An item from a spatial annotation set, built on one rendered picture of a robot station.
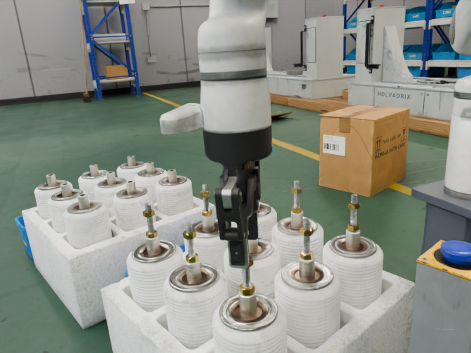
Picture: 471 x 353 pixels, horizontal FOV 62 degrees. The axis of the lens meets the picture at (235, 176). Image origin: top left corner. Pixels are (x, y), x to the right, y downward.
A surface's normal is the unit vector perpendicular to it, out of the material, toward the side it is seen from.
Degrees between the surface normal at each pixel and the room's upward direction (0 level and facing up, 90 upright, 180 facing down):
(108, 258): 90
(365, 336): 90
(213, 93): 82
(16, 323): 0
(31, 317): 0
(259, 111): 90
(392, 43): 66
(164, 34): 90
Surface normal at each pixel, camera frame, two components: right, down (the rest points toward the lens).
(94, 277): 0.65, 0.19
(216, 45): -0.38, 0.32
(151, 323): -0.07, -0.95
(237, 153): -0.01, 0.31
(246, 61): 0.40, 0.25
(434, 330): -0.75, 0.25
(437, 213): -0.91, 0.18
